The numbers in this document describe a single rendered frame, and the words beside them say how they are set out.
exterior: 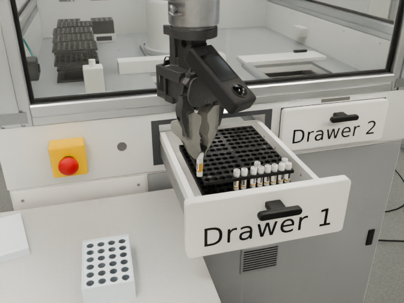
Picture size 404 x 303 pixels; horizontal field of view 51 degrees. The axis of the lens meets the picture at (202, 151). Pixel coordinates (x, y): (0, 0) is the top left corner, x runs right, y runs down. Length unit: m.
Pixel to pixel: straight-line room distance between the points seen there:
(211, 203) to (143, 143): 0.35
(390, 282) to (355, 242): 0.64
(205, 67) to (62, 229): 0.49
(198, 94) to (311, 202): 0.27
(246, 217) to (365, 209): 0.69
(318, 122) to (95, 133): 0.54
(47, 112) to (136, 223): 0.29
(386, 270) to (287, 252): 0.85
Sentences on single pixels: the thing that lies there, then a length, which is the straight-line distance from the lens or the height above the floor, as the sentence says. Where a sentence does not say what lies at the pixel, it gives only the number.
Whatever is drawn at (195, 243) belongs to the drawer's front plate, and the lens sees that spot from 0.70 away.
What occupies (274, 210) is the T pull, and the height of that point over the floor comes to 0.91.
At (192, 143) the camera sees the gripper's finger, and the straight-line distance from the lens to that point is 0.67.
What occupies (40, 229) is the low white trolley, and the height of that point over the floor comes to 0.76.
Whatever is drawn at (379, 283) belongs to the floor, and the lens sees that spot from 2.00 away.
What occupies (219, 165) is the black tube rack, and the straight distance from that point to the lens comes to 0.82.
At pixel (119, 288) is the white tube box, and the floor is 0.79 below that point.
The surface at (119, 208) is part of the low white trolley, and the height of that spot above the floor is 0.76.
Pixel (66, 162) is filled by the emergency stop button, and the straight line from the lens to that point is 0.89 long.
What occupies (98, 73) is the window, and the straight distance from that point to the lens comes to 0.92.
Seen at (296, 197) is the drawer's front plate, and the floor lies 0.91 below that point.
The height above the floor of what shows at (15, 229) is 0.78.
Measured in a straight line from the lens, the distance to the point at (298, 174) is 0.86.
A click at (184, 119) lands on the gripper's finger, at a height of 1.05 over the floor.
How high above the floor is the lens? 1.29
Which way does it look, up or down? 27 degrees down
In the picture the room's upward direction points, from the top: straight up
